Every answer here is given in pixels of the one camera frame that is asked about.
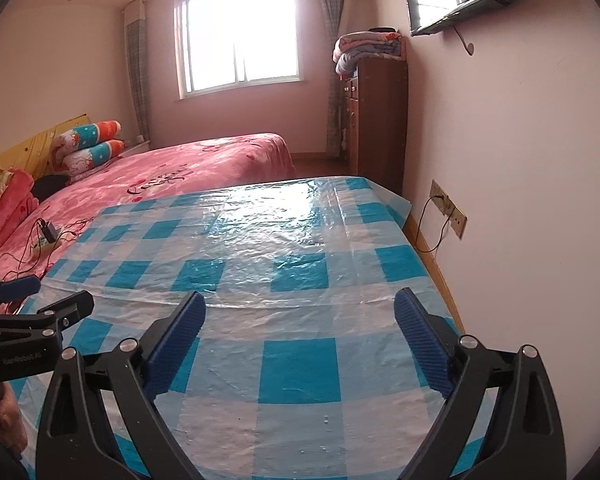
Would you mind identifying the wooden cabinet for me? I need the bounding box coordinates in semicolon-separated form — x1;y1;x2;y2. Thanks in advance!
342;55;409;196

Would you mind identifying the pink bed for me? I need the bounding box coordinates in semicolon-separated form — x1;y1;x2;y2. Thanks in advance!
0;132;297;286

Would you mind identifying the person's left hand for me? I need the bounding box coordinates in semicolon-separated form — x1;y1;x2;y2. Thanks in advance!
0;384;29;457

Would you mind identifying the black socket cable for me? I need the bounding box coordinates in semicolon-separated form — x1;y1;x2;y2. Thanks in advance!
416;195;454;254

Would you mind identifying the grey plaid curtain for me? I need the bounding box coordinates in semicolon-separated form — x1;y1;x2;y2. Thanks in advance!
124;0;152;147
312;0;348;158

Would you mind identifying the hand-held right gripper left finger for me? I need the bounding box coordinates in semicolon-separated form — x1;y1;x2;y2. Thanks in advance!
35;290;207;480

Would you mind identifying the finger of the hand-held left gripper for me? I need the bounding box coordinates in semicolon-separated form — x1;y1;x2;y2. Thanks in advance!
0;276;42;311
0;290;95;336

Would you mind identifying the wall socket plate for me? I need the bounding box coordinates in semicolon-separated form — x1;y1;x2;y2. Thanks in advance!
430;180;467;240

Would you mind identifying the blue checkered tablecloth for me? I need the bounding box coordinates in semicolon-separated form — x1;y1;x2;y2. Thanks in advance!
7;176;481;480

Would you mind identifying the dark cloth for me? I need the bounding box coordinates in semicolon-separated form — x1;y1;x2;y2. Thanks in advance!
32;175;73;201

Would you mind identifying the white bedside table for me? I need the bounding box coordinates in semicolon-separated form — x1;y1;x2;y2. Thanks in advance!
120;140;151;159

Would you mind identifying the yellow headboard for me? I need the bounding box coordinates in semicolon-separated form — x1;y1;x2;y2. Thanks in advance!
0;114;91;176

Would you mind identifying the grey blue folded quilt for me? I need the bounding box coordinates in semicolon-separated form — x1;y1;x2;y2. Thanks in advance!
335;44;404;79

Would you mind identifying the pink plush folded blanket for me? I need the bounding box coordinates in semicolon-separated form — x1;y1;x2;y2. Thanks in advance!
0;170;41;261

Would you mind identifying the window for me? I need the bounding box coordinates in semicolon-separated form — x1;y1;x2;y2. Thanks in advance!
172;0;306;101

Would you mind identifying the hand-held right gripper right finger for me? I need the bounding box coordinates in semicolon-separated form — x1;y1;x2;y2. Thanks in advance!
394;287;566;480

